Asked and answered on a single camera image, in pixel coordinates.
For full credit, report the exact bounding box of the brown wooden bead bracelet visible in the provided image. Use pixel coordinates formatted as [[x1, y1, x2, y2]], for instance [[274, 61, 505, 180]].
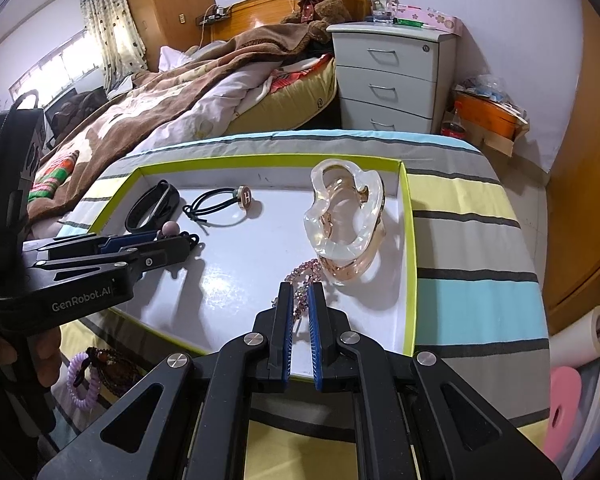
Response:
[[82, 347, 146, 388]]

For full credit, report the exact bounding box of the large wooden wardrobe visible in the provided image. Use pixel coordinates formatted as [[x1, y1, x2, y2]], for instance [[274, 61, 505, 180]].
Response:
[[545, 0, 600, 331]]

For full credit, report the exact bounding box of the wooden bed headboard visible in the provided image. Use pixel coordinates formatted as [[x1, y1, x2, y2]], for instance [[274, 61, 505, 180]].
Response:
[[197, 0, 370, 43]]

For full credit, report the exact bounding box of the purple spiral hair tie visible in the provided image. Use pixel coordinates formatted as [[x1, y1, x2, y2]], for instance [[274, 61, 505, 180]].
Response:
[[67, 352, 103, 408]]

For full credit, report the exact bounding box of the black silicone wristband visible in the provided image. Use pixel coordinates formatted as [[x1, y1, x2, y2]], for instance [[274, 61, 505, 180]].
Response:
[[125, 180, 181, 235]]

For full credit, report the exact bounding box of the brown teddy bear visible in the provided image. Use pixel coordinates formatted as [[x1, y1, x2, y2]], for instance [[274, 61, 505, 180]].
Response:
[[280, 0, 353, 43]]

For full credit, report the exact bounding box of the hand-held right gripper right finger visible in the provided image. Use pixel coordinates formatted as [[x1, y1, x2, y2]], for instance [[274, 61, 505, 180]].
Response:
[[307, 282, 563, 480]]

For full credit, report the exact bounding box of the pale pink quilt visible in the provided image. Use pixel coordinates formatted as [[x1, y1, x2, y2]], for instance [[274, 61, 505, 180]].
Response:
[[157, 45, 286, 141]]

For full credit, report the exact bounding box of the brown patterned blanket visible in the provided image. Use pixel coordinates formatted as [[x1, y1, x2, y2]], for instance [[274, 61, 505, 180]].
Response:
[[25, 22, 331, 223]]

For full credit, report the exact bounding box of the yellow mattress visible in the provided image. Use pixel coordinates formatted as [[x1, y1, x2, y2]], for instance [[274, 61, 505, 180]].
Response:
[[225, 57, 338, 136]]

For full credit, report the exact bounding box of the cola bottle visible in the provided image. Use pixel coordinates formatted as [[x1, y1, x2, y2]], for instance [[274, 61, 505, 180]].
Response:
[[440, 102, 468, 141]]

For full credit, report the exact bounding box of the white drawer nightstand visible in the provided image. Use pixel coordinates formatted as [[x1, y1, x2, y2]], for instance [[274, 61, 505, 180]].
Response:
[[326, 22, 458, 136]]

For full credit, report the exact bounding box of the pink crystal bead bracelet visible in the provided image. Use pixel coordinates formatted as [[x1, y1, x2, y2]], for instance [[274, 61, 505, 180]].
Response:
[[270, 257, 326, 321]]

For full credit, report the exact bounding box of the window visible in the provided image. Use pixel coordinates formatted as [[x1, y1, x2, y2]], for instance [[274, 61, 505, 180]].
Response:
[[10, 27, 106, 101]]

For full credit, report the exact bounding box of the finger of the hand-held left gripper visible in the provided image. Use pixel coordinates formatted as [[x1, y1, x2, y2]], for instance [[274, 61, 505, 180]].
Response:
[[22, 230, 160, 261], [22, 234, 191, 282]]

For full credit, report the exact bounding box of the green shallow cardboard box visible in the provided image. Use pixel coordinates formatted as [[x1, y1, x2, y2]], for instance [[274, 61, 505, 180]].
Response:
[[87, 157, 418, 358]]

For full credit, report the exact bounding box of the clear large hair claw clip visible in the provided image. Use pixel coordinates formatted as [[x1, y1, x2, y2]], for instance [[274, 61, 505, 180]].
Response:
[[302, 158, 386, 286]]

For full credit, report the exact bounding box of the red patterned pillow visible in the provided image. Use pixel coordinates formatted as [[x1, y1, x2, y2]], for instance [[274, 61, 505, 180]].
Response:
[[267, 55, 336, 96]]

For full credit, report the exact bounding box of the black hair tie round charm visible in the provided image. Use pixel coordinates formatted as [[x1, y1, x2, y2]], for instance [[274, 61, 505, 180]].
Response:
[[182, 185, 258, 226]]

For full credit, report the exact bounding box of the dark brown cloth pile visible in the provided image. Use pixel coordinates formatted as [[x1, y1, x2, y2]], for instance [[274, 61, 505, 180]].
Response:
[[45, 87, 108, 141]]

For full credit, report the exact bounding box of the clear plastic bag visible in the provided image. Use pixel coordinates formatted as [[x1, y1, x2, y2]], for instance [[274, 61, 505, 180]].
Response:
[[455, 74, 523, 111]]

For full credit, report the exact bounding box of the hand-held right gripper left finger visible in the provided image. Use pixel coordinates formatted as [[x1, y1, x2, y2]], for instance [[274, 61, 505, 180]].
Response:
[[37, 282, 295, 480]]

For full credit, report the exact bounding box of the power strip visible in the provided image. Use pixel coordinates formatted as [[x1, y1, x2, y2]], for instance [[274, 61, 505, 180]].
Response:
[[196, 5, 231, 26]]

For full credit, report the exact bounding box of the dotted window curtain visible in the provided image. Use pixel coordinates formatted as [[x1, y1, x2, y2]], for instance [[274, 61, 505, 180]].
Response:
[[77, 0, 148, 93]]

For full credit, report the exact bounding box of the tall orange wooden cabinet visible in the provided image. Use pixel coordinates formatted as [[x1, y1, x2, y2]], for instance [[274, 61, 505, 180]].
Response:
[[119, 0, 216, 73]]

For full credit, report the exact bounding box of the clear glass container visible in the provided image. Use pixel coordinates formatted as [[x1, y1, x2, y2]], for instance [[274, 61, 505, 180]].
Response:
[[370, 0, 401, 23]]

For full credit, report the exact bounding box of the white paper roll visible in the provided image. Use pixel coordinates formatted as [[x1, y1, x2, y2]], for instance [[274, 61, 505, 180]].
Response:
[[547, 305, 600, 371]]

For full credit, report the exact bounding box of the person's left hand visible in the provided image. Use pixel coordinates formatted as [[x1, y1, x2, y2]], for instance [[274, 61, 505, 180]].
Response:
[[30, 327, 63, 390]]

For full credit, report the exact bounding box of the orange storage box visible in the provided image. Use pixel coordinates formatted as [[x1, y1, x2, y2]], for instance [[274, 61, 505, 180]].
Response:
[[452, 90, 528, 141]]

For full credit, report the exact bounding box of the pink floral tissue box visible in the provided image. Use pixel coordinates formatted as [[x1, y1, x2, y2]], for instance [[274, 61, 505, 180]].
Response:
[[395, 4, 463, 36]]

